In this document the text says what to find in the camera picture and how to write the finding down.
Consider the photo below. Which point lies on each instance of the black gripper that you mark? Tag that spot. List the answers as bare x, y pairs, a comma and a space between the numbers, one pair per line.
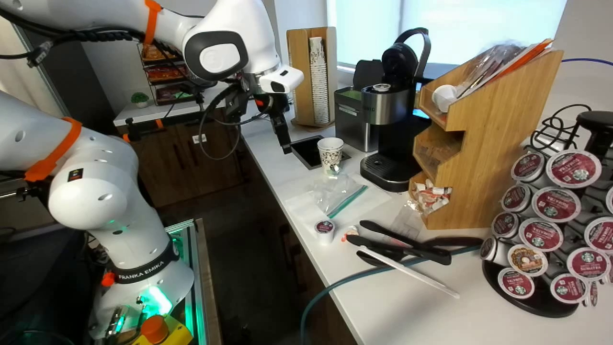
269, 106

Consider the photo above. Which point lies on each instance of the black silver pod coffeemaker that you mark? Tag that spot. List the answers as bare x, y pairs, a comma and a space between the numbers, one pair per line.
395, 116

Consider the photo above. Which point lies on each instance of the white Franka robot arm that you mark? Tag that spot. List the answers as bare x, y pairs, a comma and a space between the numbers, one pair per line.
96, 185

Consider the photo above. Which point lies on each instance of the steel framed counter trash chute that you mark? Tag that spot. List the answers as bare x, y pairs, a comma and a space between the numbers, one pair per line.
309, 154

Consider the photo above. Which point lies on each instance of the patterned paper cup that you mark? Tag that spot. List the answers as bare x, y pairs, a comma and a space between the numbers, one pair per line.
330, 156

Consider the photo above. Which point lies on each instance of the stack of patterned paper cups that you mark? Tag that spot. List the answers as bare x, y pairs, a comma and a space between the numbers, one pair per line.
319, 79

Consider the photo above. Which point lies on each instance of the wooden cup dispenser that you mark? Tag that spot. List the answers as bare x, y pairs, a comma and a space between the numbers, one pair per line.
299, 70

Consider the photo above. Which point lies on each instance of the clear zip bag teal strip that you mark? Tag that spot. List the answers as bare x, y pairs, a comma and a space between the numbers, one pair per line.
338, 196

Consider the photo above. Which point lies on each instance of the single coffee pod dark lid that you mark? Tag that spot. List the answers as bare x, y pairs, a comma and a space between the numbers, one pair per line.
324, 229

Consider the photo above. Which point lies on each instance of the dark wooden cabinet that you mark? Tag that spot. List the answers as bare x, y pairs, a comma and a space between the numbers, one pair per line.
179, 164

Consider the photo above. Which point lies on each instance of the small green white pot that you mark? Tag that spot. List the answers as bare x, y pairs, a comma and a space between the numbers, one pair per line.
140, 100

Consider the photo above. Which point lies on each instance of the pile of small sugar packets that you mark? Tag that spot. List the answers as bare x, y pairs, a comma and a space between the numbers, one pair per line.
432, 194

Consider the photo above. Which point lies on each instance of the black plastic tool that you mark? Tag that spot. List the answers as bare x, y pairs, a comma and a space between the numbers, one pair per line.
395, 250
409, 238

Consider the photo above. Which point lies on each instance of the white cup in organizer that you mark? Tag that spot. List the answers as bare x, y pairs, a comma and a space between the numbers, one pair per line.
443, 98

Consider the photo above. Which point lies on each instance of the white stir stick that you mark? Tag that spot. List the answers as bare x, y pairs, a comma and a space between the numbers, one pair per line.
414, 275

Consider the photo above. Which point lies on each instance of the bright window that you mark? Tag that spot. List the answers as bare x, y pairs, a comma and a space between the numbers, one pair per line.
460, 26

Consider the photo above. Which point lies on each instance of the wooden condiment organizer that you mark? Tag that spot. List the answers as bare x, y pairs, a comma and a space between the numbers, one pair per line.
499, 146

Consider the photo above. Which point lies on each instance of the plastic wrapped utensil packets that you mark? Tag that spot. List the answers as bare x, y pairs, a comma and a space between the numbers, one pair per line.
489, 64

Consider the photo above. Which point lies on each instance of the yellow box orange stop button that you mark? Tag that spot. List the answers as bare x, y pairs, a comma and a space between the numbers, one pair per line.
160, 330

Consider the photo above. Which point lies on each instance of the red lid coffee pod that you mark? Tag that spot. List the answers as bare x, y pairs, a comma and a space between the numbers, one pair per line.
504, 225
568, 288
516, 198
516, 284
556, 204
573, 169
600, 234
589, 265
610, 200
594, 294
493, 250
541, 234
529, 167

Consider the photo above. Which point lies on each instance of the orange packet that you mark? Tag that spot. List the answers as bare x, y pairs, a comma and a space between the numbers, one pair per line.
529, 54

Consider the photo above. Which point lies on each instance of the brown lid coffee pod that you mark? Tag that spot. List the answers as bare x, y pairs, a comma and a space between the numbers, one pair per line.
527, 261

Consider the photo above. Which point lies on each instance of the black flat-topped stand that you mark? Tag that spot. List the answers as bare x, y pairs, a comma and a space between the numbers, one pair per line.
598, 125

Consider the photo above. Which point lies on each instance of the metal robot cart frame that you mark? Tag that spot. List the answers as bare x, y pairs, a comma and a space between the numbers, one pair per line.
204, 288

